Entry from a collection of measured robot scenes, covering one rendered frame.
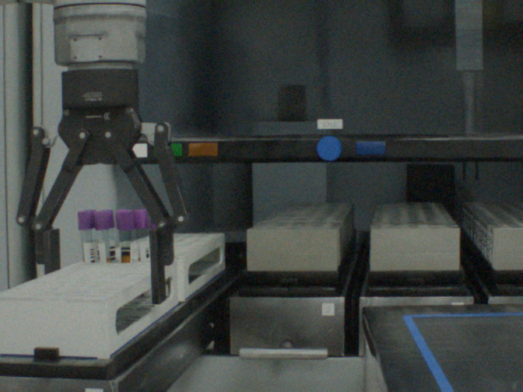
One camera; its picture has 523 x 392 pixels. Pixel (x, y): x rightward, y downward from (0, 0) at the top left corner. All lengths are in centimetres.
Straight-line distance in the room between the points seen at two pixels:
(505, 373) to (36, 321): 37
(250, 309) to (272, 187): 70
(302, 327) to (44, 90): 46
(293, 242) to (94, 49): 44
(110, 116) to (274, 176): 95
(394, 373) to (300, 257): 55
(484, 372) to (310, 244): 57
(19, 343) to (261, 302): 44
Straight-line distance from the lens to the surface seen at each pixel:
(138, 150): 131
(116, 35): 97
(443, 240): 129
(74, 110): 101
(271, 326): 124
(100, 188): 135
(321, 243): 130
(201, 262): 142
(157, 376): 94
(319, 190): 191
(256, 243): 130
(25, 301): 86
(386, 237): 129
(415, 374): 76
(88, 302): 84
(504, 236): 130
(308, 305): 123
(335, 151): 127
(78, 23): 98
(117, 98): 98
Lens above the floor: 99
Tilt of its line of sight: 3 degrees down
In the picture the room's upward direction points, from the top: 1 degrees counter-clockwise
